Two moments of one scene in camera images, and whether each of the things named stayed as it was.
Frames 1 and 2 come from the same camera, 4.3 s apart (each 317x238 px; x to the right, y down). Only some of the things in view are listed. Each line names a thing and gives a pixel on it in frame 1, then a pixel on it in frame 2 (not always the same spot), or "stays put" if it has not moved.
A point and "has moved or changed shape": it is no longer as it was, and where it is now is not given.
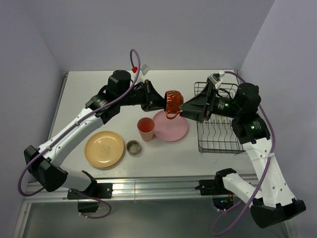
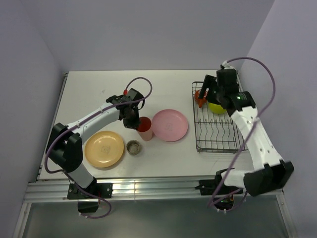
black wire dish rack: x=216 y=135 stays put
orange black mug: x=174 y=99 has moved or changed shape
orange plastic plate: x=104 y=148 stays put
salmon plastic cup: x=145 y=126 stays put
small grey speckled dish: x=133 y=147 stays put
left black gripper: x=152 y=99 -> x=134 y=124
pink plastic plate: x=169 y=130 stays put
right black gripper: x=197 y=105 -> x=209 y=80
